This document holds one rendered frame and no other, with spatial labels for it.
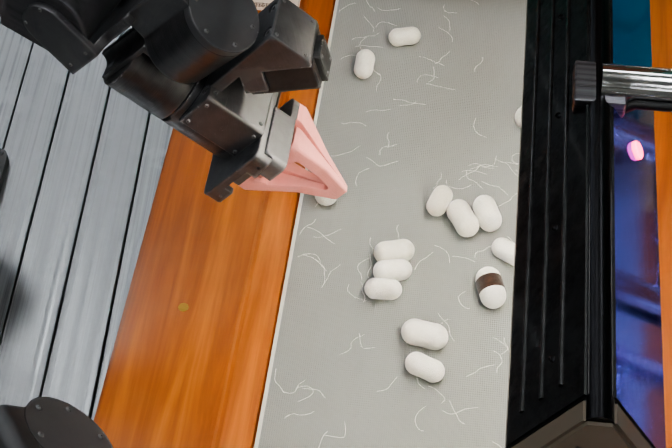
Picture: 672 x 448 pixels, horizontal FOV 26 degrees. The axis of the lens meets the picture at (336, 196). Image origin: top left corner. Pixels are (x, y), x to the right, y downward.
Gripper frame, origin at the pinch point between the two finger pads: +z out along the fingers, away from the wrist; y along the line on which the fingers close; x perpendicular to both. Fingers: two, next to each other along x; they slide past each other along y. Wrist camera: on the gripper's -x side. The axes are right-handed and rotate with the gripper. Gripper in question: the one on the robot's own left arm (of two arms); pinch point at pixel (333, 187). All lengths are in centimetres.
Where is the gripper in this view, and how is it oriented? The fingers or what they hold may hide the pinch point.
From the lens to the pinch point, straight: 112.0
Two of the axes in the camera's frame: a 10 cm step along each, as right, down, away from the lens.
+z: 7.6, 5.0, 4.2
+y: 1.2, -7.4, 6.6
